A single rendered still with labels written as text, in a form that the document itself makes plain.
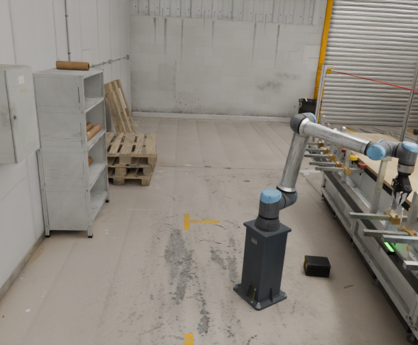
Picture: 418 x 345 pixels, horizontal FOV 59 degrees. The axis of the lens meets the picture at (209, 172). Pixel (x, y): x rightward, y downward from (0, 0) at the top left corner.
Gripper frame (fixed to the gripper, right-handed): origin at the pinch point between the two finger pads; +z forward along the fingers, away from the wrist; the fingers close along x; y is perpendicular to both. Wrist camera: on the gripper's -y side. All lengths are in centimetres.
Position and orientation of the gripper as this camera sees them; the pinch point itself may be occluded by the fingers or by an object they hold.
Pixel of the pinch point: (399, 204)
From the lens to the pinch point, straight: 248.6
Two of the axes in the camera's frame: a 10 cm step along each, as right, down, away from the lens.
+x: -10.0, -0.6, 0.3
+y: 0.5, -3.2, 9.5
